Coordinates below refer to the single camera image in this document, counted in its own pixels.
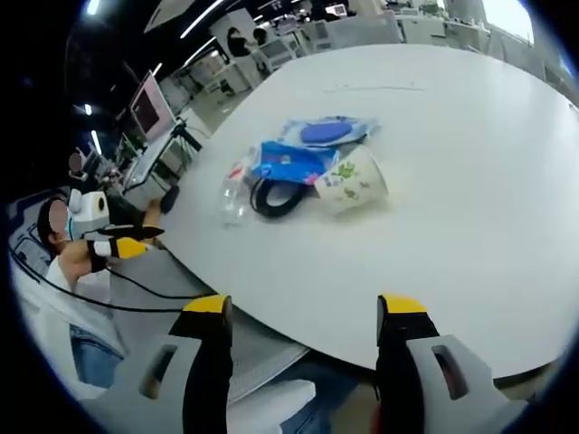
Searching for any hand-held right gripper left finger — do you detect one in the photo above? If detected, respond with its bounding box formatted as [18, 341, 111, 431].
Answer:
[88, 293, 234, 434]

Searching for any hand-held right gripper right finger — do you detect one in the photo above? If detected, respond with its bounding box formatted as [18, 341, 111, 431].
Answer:
[373, 293, 530, 434]

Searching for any clear plastic bottle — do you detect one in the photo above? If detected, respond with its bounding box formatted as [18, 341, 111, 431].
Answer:
[218, 156, 262, 228]

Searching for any blue tissue packet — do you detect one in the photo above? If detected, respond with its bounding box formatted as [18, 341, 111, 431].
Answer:
[250, 139, 341, 187]

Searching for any blue lidded wet wipes pack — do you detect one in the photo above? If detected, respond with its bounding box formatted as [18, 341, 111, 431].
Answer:
[275, 115, 382, 148]

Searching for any white cup with green print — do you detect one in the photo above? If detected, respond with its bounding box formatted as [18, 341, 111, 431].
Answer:
[313, 144, 390, 216]

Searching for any person's head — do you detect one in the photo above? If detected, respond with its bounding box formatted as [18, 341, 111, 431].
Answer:
[37, 196, 72, 259]

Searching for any small black object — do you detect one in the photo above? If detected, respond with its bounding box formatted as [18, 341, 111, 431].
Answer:
[159, 184, 181, 214]

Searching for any white side desk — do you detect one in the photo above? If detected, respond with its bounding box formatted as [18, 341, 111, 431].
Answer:
[120, 129, 183, 192]

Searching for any person's white shirt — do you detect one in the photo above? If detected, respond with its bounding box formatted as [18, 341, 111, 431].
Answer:
[13, 259, 130, 399]

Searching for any black tripod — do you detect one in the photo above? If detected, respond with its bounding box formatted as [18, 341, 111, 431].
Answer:
[168, 116, 204, 153]

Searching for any computer monitor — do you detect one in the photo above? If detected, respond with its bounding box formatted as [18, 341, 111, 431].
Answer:
[128, 70, 172, 137]

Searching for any white chair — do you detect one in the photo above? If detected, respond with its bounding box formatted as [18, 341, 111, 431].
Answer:
[224, 378, 318, 434]

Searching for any grey mesh chair seat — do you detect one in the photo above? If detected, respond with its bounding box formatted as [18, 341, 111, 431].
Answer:
[228, 314, 311, 404]

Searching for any white table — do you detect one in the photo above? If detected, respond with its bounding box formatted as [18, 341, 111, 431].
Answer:
[156, 42, 579, 381]

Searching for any white cabinet machine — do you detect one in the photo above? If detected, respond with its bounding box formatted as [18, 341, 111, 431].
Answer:
[260, 35, 300, 73]

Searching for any white desk partition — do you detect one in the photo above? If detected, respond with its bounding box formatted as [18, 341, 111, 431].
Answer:
[300, 11, 404, 52]

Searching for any row of white desks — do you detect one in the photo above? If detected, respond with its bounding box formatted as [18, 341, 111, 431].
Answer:
[397, 6, 537, 47]

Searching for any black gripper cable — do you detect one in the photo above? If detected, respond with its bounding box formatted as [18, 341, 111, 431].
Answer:
[104, 265, 216, 300]
[7, 243, 187, 314]

